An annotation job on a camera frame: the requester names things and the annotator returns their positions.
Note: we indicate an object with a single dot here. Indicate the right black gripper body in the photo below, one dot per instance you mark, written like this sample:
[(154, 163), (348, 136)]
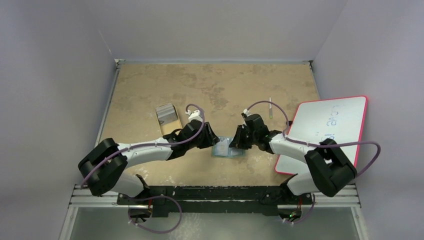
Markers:
[(243, 135)]

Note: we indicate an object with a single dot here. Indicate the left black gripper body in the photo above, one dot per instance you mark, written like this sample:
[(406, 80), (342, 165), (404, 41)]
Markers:
[(203, 142)]

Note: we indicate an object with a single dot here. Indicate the white VIP card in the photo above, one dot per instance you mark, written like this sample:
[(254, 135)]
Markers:
[(222, 148)]

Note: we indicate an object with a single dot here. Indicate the green card holder wallet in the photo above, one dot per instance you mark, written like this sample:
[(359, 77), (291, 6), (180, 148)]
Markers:
[(233, 153)]

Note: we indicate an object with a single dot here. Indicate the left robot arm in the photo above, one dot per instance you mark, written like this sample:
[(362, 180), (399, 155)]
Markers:
[(103, 169)]

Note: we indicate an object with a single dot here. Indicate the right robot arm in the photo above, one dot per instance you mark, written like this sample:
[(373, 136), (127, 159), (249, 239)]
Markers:
[(329, 169)]

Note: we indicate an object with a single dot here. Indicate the stack of cards in tray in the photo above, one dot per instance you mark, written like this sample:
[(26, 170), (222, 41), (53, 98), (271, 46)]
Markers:
[(166, 114)]

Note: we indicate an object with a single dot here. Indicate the white marker pen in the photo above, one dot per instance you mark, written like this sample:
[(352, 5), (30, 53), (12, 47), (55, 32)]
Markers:
[(270, 108)]

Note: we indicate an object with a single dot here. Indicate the beige oval tray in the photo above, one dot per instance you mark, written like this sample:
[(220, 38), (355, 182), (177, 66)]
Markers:
[(169, 128)]

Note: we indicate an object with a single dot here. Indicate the pink framed whiteboard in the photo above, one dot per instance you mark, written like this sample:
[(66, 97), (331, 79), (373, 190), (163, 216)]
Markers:
[(339, 119)]

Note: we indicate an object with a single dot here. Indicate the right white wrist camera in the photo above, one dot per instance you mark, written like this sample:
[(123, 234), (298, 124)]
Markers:
[(245, 114)]

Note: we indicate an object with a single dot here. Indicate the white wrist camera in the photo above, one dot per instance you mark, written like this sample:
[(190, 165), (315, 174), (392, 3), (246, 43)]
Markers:
[(245, 114), (194, 115)]

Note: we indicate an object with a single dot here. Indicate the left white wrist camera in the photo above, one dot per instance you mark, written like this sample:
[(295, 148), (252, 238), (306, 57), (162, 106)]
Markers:
[(194, 115)]

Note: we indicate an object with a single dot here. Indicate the black base frame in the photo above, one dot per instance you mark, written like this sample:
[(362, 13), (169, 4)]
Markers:
[(267, 200)]

